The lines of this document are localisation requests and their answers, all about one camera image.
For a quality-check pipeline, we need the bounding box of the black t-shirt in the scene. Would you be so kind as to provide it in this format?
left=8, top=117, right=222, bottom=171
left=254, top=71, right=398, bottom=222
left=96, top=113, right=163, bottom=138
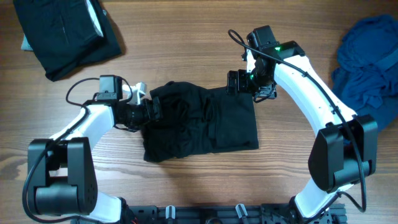
left=141, top=82, right=259, bottom=162

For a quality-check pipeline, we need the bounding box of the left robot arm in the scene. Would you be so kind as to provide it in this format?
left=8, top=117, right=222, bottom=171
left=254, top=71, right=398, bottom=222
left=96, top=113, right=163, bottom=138
left=22, top=75, right=162, bottom=223

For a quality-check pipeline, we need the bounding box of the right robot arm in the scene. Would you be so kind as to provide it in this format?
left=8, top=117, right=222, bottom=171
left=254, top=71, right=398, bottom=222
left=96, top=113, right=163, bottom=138
left=226, top=26, right=377, bottom=223

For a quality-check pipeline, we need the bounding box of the blue garment pile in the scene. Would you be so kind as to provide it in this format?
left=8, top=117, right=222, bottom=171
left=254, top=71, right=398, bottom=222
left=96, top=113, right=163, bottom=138
left=331, top=14, right=397, bottom=132

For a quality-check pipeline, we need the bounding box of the folded black garment stack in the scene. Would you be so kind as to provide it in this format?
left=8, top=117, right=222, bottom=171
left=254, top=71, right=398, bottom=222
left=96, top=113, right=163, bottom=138
left=13, top=0, right=122, bottom=82

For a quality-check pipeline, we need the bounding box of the folded grey garment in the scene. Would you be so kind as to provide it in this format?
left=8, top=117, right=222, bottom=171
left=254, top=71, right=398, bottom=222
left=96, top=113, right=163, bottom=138
left=21, top=35, right=33, bottom=52

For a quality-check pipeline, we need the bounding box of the black mounting rail base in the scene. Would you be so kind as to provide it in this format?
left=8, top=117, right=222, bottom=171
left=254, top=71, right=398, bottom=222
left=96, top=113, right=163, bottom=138
left=124, top=203, right=346, bottom=224

